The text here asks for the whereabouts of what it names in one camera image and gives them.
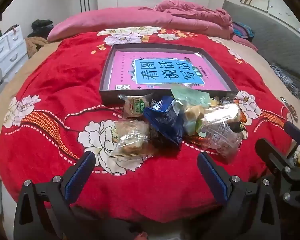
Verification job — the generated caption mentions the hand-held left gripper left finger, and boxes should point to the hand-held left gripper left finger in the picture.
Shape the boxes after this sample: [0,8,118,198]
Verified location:
[13,151,97,240]

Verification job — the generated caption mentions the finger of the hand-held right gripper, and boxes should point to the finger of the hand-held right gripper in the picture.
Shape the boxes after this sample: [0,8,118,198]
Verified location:
[284,121,300,153]
[255,138,300,205]

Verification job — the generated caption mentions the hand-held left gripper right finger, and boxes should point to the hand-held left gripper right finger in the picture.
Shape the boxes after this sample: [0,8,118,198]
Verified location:
[197,151,282,240]

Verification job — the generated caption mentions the clear snack packet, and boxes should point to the clear snack packet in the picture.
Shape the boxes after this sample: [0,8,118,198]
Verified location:
[204,124,243,164]

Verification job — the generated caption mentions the clear pastry packet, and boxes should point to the clear pastry packet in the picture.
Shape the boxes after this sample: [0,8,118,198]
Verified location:
[110,120,157,159]

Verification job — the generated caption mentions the beige pastry packet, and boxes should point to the beige pastry packet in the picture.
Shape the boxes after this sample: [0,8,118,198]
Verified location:
[185,104,205,137]

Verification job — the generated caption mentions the blue snack packet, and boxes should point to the blue snack packet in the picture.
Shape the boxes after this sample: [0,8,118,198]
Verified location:
[143,96,185,150]

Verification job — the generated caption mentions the grey cardboard box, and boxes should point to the grey cardboard box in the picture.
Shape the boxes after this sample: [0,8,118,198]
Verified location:
[99,43,239,105]

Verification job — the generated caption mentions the light green packet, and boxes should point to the light green packet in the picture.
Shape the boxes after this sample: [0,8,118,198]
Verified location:
[171,83,210,105]

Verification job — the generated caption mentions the round cookie packet green label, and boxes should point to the round cookie packet green label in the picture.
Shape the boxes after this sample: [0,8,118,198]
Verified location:
[117,94,153,119]

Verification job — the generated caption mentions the black white patterned cloth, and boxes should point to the black white patterned cloth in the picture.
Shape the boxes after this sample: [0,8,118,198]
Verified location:
[270,64,300,96]

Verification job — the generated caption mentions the clear long biscuit packet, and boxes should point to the clear long biscuit packet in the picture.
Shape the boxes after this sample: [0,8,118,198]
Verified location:
[202,103,242,128]

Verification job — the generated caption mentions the red floral blanket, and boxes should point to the red floral blanket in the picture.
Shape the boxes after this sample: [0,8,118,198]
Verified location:
[0,27,300,223]

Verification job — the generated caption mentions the grey padded headboard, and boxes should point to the grey padded headboard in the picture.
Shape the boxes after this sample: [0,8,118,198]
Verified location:
[222,0,300,98]

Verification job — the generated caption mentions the pink cloth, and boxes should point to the pink cloth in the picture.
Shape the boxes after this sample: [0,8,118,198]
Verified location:
[231,34,258,52]

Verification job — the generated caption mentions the beige bed sheet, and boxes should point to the beige bed sheet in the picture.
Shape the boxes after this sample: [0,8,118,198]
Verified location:
[0,36,300,180]

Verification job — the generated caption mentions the pink book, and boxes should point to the pink book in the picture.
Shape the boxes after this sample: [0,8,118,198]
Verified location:
[107,51,228,90]

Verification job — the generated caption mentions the colourful clothes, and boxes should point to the colourful clothes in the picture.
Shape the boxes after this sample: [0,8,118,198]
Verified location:
[232,21,254,43]

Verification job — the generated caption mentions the brown plush blanket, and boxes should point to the brown plush blanket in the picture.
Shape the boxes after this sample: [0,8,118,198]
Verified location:
[24,36,49,59]

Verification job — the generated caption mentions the white drawer cabinet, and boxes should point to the white drawer cabinet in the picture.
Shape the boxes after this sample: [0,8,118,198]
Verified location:
[0,25,28,67]

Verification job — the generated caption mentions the dark clothes pile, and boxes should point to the dark clothes pile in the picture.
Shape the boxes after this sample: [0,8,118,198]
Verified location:
[27,19,55,38]

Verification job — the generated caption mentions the pink quilt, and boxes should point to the pink quilt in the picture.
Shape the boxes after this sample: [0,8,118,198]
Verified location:
[47,0,234,43]

